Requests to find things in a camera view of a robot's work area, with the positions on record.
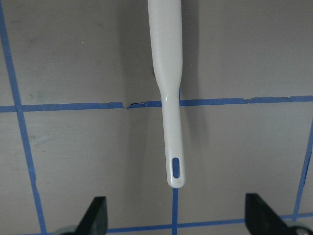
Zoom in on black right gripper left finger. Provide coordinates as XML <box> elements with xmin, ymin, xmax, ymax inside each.
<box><xmin>55</xmin><ymin>196</ymin><xmax>108</xmax><ymax>235</ymax></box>

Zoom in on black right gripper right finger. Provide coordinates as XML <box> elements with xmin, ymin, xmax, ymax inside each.
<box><xmin>245</xmin><ymin>193</ymin><xmax>308</xmax><ymax>235</ymax></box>

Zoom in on beige hand brush black bristles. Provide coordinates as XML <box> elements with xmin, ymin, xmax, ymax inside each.
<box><xmin>148</xmin><ymin>0</ymin><xmax>186</xmax><ymax>188</ymax></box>

